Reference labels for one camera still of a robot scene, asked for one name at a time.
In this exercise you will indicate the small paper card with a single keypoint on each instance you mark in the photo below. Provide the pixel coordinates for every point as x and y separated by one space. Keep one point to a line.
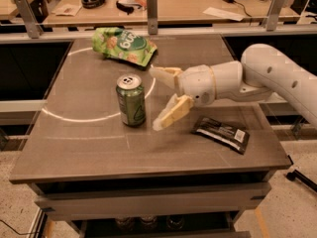
67 10

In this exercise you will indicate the grey metal bracket middle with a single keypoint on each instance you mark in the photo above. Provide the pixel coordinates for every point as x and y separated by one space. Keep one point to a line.
152 15

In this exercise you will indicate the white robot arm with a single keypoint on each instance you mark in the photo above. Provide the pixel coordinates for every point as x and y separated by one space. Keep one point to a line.
261 71

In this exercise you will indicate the grey metal bracket right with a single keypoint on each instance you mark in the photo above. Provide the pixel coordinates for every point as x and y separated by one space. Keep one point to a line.
271 20

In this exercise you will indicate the black snack bar wrapper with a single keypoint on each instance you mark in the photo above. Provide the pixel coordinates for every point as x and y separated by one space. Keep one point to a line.
231 136

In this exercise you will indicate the grey metal bracket left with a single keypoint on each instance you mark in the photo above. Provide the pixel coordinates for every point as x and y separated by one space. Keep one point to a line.
33 28

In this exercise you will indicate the black stand leg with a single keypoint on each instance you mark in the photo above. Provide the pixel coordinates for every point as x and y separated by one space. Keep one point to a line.
292 176

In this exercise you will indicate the grey metal bracket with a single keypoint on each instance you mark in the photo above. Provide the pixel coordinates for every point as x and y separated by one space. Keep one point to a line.
271 20
152 15
33 28

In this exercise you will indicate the green snack bag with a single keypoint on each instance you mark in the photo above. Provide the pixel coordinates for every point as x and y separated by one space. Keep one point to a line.
120 44

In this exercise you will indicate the white paper sheet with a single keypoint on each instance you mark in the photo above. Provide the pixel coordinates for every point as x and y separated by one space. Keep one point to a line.
223 14

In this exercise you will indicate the black sunglasses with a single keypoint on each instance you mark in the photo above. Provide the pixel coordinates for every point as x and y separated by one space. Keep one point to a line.
128 8

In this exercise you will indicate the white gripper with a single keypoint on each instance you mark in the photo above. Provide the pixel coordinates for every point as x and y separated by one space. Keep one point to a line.
196 82

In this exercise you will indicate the green soda can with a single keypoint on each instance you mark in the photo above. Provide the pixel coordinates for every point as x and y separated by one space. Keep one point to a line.
131 99

